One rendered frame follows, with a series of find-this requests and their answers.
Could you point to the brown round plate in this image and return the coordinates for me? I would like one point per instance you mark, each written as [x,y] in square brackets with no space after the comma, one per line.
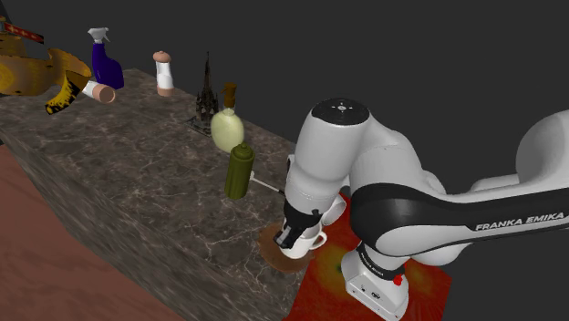
[269,253]

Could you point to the yellow black-spotted toy figure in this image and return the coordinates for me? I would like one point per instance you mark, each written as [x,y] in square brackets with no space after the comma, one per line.
[31,73]

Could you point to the thin white stick black tip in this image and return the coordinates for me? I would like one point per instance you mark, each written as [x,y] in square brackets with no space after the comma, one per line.
[264,182]

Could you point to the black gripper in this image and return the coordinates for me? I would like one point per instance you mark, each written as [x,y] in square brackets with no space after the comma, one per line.
[298,219]

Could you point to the dark tower figure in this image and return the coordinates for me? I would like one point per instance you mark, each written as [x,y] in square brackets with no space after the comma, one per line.
[207,100]

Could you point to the red patterned robot stand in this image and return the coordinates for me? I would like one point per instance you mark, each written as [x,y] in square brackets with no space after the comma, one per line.
[324,284]

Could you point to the blue spray bottle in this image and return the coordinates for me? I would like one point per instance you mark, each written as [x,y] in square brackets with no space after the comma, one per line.
[106,66]

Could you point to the white tan pepper mill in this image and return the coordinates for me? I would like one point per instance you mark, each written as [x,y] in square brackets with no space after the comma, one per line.
[164,75]
[100,92]

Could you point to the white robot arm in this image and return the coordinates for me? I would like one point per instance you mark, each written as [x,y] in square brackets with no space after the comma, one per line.
[400,160]

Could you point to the olive green bottle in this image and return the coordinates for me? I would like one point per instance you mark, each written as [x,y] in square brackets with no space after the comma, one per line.
[238,173]

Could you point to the pale yellow soap dispenser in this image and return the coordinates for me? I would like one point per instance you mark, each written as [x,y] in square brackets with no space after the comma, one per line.
[226,130]

